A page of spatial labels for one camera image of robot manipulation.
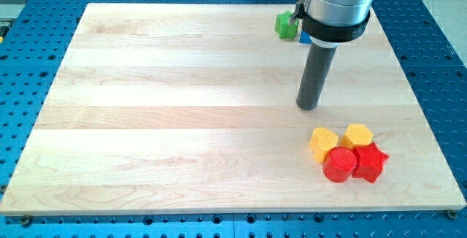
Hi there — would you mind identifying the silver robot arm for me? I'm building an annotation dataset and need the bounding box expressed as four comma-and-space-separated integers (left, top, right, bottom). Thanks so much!
288, 0, 373, 49

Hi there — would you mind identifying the light wooden board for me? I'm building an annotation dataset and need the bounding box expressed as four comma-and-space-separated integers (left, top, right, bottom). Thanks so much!
1, 3, 466, 216

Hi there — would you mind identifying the green star block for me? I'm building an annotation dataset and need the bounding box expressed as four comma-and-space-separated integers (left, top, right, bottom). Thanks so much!
274, 10, 298, 39

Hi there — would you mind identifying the yellow heart block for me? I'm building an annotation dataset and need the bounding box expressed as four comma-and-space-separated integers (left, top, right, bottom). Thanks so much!
309, 127, 339, 164

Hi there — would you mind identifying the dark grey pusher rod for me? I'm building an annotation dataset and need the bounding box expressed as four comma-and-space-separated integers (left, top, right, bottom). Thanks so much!
296, 44, 336, 110

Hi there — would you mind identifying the blue block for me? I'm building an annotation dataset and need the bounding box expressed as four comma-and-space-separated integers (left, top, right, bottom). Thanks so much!
299, 31, 312, 45

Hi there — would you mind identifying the red cylinder block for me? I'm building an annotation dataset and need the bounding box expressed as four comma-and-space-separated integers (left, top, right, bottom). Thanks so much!
323, 147, 358, 183

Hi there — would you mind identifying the yellow hexagon block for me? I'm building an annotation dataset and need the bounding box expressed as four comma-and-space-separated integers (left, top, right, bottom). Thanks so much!
339, 123, 373, 150

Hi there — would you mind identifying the red star block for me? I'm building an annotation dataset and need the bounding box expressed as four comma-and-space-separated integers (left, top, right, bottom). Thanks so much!
352, 142, 390, 183

